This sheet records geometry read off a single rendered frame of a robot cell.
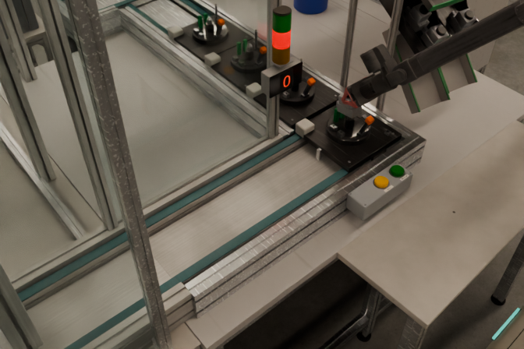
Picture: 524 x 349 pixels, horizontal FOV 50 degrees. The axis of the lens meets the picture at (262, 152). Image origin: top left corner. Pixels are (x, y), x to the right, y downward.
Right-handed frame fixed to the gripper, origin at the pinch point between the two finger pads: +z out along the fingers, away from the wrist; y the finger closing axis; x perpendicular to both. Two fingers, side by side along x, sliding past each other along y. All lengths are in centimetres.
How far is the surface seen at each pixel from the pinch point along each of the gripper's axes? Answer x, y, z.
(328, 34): -25, -49, 55
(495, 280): 106, -67, 50
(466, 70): 11.2, -48.1, -2.6
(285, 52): -19.6, 19.6, -9.1
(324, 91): -4.8, -9.0, 21.7
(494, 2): -3, -169, 64
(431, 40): -3.8, -25.4, -15.2
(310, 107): -2.4, 0.6, 19.6
